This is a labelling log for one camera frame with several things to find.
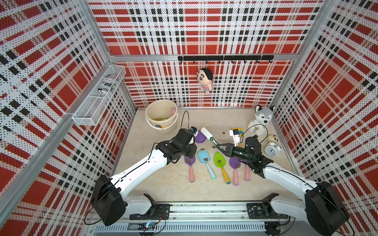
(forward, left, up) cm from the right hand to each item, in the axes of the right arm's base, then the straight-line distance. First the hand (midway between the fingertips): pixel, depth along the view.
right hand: (219, 146), depth 78 cm
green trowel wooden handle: (+31, +40, -13) cm, 52 cm away
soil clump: (+8, +9, -19) cm, 22 cm away
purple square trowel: (+7, +10, -2) cm, 12 cm away
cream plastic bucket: (+37, +41, -16) cm, 57 cm away
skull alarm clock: (+6, -36, -11) cm, 38 cm away
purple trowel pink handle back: (+26, +27, +1) cm, 38 cm away
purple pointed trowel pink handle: (-2, -11, -17) cm, 21 cm away
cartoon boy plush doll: (+40, +7, +16) cm, 43 cm away
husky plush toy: (+22, -30, -1) cm, 37 cm away
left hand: (+1, +14, -2) cm, 14 cm away
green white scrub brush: (+7, +5, -1) cm, 9 cm away
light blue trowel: (+4, +9, -19) cm, 21 cm away
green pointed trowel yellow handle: (-1, -2, -17) cm, 18 cm away
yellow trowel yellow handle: (+3, -10, +8) cm, 14 cm away
